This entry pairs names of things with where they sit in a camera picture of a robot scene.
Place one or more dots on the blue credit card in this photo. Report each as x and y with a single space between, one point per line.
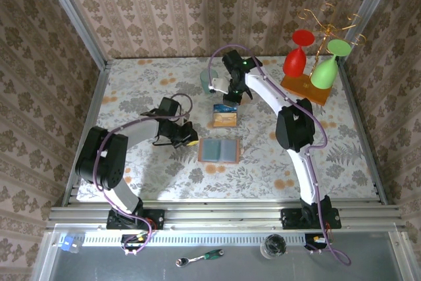
218 109

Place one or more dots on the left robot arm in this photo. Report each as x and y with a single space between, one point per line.
102 159

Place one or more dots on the teal frosted cup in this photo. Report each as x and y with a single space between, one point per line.
204 78

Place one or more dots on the floral tablecloth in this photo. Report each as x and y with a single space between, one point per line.
230 182

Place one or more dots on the red wine glass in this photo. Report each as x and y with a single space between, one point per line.
294 62

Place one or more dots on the green wine glass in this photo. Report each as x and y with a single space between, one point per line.
324 75

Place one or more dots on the black connector block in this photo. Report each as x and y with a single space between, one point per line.
314 241
133 241

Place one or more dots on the grey metal shelf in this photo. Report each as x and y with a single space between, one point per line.
230 269

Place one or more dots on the clear glass jar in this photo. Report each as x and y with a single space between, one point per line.
273 246

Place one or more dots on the small blue plastic part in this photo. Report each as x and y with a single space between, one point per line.
68 244

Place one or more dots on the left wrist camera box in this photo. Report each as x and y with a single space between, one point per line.
169 107

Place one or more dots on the aluminium frame rail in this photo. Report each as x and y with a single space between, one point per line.
223 215

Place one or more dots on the aluminium side rail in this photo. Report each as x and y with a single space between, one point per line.
363 129
89 129

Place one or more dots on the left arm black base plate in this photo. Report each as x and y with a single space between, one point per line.
154 220

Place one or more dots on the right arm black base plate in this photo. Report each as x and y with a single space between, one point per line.
291 218

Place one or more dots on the aluminium frame post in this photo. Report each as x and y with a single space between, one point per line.
371 8
72 14

